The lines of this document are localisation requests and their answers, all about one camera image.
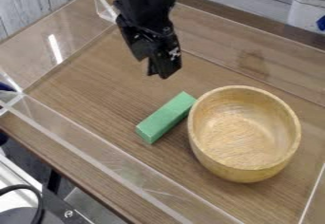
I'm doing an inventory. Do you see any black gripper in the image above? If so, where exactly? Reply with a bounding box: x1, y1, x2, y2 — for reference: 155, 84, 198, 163
113, 0, 182, 80

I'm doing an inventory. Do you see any green rectangular block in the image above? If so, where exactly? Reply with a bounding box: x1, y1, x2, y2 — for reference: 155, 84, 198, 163
136, 91, 196, 144

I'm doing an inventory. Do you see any brown wooden bowl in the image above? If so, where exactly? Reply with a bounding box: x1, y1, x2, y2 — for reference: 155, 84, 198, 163
187, 85, 302, 183

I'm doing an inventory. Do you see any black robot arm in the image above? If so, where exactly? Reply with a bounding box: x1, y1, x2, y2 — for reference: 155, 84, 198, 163
113, 0, 182, 79

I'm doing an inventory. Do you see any blue object at left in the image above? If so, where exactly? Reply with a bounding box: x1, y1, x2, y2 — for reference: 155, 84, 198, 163
0, 82, 16, 92

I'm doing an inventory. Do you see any white container at right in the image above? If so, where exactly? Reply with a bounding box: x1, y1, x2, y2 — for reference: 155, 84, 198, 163
287, 0, 325, 35

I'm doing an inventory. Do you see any black table leg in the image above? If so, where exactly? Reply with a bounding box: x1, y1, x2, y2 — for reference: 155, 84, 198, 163
47, 170, 63, 195

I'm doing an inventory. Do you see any clear acrylic corner bracket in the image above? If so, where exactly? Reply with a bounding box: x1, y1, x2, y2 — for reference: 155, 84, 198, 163
93, 0, 118, 24

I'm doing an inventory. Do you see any clear acrylic barrier wall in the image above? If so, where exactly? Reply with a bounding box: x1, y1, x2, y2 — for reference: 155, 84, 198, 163
0, 0, 325, 224

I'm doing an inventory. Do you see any black cable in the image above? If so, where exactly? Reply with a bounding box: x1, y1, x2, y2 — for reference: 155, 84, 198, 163
0, 183, 47, 224

